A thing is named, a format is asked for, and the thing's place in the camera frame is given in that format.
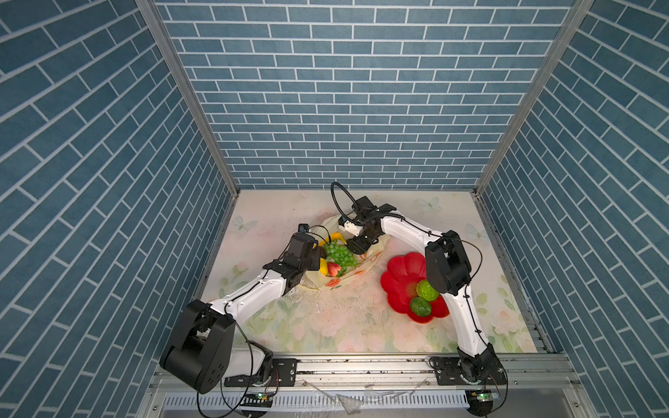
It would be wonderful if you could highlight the yellow banana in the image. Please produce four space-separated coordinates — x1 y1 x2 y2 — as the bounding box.
319 233 347 247

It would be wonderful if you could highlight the cream printed plastic bag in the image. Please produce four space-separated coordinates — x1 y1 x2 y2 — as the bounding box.
301 215 388 290

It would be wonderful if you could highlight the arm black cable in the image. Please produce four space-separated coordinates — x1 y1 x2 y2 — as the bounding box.
195 223 333 418
330 181 509 414

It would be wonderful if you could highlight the light green pear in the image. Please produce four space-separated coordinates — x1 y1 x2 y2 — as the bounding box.
416 280 440 302

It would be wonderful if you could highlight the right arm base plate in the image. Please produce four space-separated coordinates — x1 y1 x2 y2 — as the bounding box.
428 356 508 386

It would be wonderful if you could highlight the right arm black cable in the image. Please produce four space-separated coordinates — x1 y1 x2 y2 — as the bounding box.
330 181 509 414

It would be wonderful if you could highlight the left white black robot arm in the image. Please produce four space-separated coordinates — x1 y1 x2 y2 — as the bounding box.
160 232 321 395

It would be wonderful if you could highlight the aluminium front rail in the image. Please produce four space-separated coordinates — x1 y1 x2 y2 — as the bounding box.
270 353 579 391

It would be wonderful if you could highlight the green grape bunch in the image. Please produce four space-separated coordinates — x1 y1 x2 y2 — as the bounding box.
323 244 358 275

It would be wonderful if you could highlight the red flower-shaped plate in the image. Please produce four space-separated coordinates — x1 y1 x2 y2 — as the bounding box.
380 253 449 324

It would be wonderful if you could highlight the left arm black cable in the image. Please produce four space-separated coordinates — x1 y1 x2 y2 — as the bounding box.
195 223 333 418

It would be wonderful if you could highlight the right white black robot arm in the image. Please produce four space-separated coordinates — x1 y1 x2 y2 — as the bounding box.
334 197 509 384

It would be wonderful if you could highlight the dark green lime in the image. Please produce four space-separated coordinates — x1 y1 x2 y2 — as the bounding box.
409 296 432 318

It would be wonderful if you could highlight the red strawberry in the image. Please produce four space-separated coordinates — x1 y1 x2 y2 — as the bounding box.
327 261 343 277

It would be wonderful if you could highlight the yellow lemon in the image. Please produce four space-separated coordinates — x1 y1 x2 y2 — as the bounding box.
319 259 330 277

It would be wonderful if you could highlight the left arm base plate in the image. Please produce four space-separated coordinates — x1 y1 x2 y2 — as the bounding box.
223 358 298 388

